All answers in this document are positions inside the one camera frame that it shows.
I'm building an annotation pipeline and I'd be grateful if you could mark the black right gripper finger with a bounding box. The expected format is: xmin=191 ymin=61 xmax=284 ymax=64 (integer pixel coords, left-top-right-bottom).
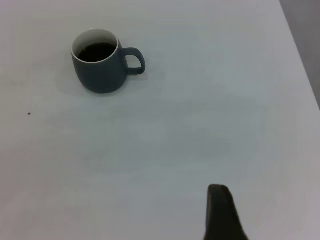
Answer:
xmin=202 ymin=184 xmax=249 ymax=240

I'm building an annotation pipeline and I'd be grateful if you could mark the dark grey ceramic mug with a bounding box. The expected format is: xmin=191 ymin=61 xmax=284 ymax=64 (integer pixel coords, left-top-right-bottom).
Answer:
xmin=71 ymin=28 xmax=146 ymax=95

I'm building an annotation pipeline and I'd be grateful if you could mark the black coffee liquid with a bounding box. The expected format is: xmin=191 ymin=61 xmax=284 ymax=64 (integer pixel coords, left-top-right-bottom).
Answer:
xmin=76 ymin=42 xmax=117 ymax=63

